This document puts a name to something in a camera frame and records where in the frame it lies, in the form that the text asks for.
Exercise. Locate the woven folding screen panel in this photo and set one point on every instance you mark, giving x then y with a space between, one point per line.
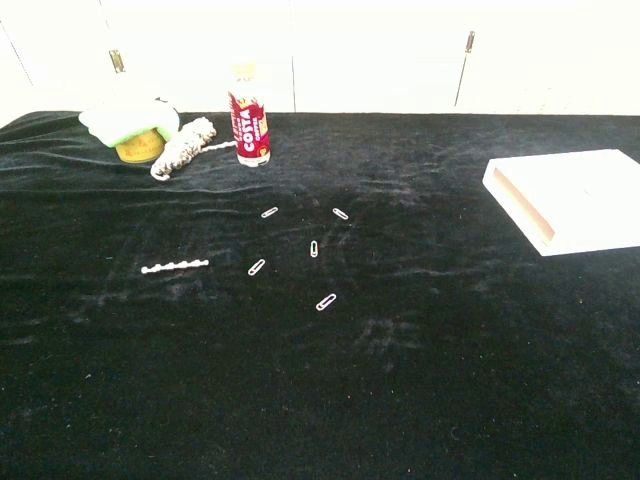
10 90
380 60
60 50
560 60
200 50

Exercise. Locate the red Costa coffee bottle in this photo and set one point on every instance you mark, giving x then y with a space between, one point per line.
250 135

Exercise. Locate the yellow round tin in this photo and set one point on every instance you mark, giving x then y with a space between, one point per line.
140 149

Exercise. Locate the metal screen hinge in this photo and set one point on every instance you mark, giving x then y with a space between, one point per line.
470 42
116 60

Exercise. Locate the silver paper clip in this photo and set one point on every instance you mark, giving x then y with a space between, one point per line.
256 267
340 214
325 302
269 212
313 248

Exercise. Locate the light green folded cloth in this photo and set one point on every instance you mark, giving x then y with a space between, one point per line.
130 120

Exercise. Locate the flat white cardboard box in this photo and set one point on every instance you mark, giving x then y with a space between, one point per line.
585 200

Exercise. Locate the black velvet tablecloth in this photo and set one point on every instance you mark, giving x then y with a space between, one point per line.
400 375

